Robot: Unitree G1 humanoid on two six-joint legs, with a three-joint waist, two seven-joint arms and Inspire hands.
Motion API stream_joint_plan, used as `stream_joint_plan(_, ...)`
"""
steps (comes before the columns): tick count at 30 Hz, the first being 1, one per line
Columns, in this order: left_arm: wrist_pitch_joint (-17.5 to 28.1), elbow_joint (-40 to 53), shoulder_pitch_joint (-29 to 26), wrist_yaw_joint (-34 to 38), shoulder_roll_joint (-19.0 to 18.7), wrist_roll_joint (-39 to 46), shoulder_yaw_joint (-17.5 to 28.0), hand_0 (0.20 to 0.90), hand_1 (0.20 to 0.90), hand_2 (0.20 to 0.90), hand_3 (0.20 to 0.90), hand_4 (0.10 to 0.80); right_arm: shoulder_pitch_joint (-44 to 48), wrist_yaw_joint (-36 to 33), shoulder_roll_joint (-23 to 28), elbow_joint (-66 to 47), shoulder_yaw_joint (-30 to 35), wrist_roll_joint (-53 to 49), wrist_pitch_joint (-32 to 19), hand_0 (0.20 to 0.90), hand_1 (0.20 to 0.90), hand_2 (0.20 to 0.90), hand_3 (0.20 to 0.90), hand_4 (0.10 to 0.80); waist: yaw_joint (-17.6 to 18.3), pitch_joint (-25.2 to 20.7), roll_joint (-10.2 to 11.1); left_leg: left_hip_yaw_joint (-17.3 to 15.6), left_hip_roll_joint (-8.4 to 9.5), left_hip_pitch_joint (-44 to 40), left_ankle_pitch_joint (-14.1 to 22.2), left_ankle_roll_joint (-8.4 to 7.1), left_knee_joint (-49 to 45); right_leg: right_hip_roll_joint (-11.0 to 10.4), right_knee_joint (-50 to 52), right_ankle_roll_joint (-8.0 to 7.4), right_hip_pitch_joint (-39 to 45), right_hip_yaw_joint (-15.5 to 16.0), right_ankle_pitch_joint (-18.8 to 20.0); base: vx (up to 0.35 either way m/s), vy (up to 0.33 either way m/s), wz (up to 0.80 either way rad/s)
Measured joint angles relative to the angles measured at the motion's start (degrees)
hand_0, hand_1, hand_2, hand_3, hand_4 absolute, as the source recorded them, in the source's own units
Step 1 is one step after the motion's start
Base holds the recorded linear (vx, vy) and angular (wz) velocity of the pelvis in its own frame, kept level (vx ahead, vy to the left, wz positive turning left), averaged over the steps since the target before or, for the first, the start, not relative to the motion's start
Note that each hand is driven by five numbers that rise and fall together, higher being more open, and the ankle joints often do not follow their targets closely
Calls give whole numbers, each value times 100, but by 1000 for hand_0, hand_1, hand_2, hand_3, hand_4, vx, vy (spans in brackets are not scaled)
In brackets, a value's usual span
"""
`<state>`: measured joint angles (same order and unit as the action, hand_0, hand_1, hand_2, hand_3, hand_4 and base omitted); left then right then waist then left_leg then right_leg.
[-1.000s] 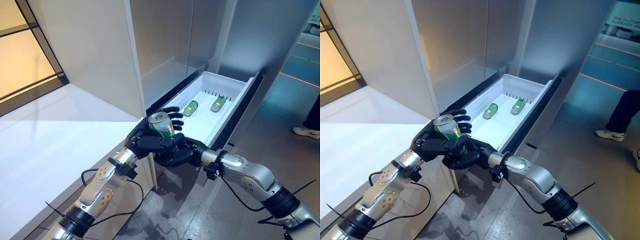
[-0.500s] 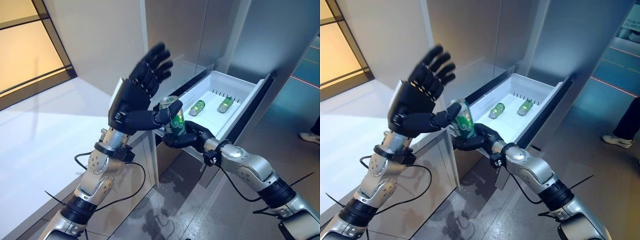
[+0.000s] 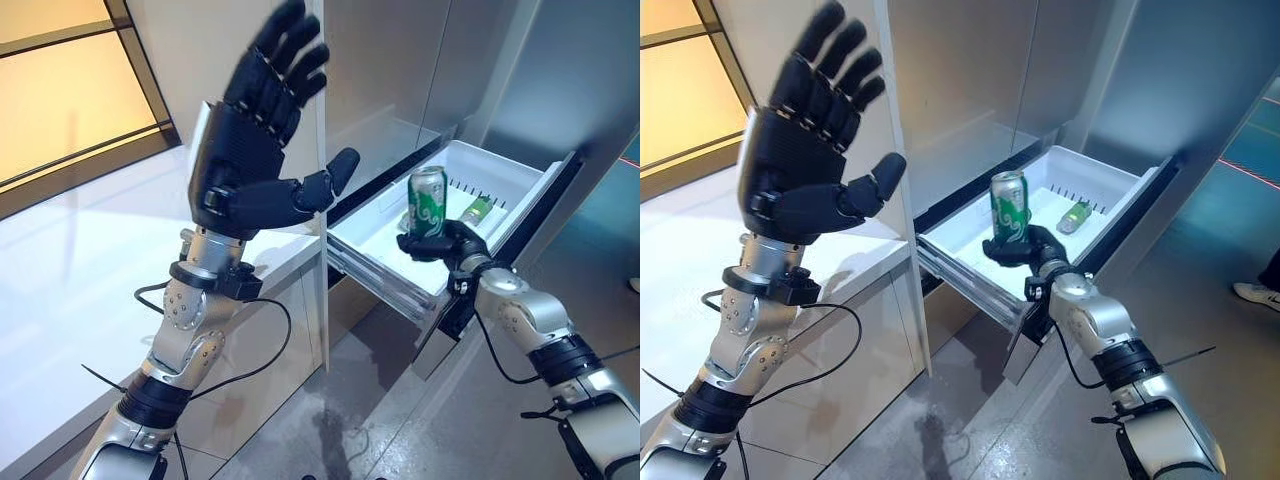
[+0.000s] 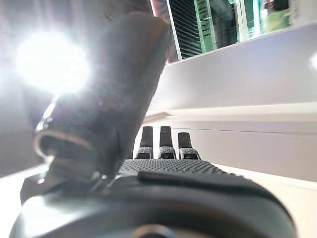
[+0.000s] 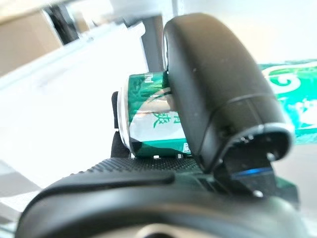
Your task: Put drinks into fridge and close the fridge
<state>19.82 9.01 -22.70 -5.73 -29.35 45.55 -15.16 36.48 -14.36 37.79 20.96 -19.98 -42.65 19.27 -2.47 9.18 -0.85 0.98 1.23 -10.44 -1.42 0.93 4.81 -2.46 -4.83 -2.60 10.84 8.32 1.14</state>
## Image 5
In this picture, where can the white fridge drawer bin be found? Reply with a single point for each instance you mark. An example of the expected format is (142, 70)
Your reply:
(62, 104)

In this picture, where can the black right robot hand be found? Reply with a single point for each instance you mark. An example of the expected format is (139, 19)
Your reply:
(223, 86)

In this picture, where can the green beer can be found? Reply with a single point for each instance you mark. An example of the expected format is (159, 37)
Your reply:
(138, 99)

